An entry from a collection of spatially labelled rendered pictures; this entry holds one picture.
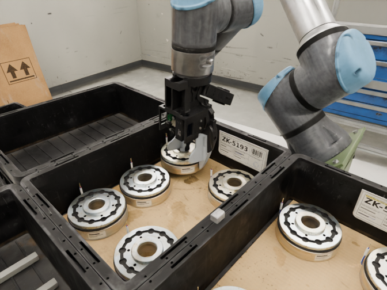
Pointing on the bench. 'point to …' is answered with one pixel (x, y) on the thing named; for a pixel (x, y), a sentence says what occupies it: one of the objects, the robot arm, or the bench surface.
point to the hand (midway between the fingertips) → (194, 157)
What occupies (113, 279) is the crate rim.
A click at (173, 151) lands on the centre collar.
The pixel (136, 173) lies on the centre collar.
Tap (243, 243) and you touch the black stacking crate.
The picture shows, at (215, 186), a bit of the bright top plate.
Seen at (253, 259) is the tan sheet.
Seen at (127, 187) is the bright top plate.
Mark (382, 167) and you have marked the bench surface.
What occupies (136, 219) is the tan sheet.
